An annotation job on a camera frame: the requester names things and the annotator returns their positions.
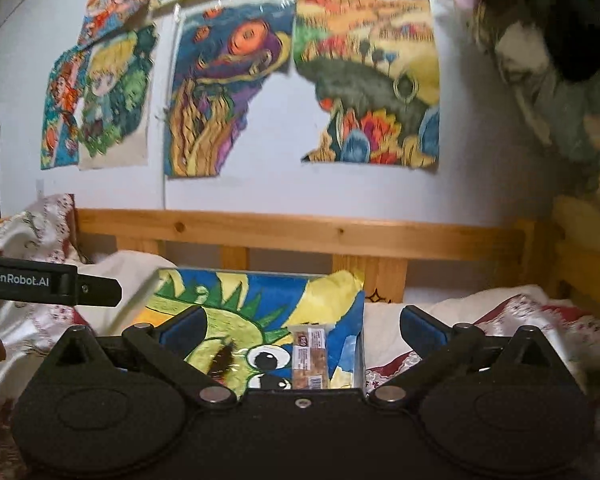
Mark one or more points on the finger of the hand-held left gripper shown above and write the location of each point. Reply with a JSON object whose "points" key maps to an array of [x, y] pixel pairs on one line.
{"points": [[100, 290]]}

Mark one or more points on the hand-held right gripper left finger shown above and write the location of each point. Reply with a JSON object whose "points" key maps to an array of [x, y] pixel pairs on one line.
{"points": [[182, 332]]}

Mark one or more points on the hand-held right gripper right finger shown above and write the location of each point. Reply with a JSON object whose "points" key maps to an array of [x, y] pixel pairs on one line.
{"points": [[422, 330]]}

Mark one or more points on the grey tray with colourful drawing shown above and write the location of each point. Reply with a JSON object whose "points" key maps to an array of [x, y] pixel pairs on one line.
{"points": [[260, 310]]}

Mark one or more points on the dark dried snack packet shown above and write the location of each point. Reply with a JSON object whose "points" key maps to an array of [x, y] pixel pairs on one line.
{"points": [[222, 362]]}

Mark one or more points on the floral satin bedspread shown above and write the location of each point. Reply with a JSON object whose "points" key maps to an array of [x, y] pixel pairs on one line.
{"points": [[480, 310]]}

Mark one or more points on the clear cracker snack packet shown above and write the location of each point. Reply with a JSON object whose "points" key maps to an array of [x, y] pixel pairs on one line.
{"points": [[309, 357]]}

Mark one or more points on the camouflage hanging cloth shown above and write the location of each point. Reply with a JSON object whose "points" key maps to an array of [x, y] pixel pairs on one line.
{"points": [[555, 85]]}

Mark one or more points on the wooden bed frame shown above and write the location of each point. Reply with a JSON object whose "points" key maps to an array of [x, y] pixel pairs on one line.
{"points": [[290, 235]]}

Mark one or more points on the orange and blue wall poster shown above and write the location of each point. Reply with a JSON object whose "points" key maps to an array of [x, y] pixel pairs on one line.
{"points": [[60, 110]]}

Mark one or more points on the blond figure wall poster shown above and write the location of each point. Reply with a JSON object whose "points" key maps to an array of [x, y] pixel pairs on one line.
{"points": [[115, 100]]}

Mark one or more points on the red-faced figure wall poster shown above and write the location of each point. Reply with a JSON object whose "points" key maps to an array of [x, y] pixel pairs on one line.
{"points": [[220, 90]]}

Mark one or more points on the landscape wall poster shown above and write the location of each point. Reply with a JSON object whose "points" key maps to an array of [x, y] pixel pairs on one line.
{"points": [[365, 75]]}

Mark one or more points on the orange-haired figure wall poster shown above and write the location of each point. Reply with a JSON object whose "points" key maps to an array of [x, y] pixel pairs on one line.
{"points": [[115, 7]]}

